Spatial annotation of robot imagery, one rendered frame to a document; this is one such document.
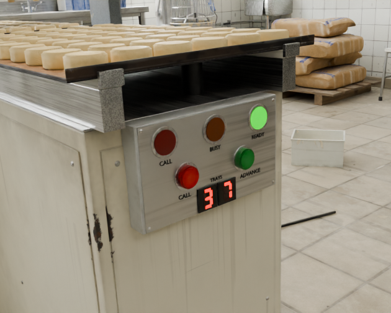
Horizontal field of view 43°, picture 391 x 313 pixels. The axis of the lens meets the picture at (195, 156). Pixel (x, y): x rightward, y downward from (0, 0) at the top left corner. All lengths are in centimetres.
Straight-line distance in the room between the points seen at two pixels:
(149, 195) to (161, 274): 14
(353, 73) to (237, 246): 406
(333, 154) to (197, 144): 231
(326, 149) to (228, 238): 217
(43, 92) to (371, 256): 157
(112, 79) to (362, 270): 153
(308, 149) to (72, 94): 239
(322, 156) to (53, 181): 234
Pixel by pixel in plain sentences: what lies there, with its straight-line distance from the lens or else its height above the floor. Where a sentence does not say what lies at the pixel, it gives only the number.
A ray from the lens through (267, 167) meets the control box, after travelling 74.
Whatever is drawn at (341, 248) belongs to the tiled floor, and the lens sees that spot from 207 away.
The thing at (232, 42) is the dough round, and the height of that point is 91.
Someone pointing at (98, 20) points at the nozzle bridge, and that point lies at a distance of 156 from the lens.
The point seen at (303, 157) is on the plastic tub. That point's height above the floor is 5.
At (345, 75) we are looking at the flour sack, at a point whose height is 22.
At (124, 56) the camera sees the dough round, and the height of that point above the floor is 92.
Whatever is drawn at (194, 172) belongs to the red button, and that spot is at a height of 77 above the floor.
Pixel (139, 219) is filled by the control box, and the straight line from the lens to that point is 62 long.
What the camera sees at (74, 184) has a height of 76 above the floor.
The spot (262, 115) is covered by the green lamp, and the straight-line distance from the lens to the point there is 70.
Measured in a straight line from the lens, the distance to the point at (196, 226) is 72.
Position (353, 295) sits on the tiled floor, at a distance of 180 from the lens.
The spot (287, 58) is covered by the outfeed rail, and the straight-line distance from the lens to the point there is 73.
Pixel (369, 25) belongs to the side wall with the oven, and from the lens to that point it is 530.
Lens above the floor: 98
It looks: 18 degrees down
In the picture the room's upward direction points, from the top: 3 degrees counter-clockwise
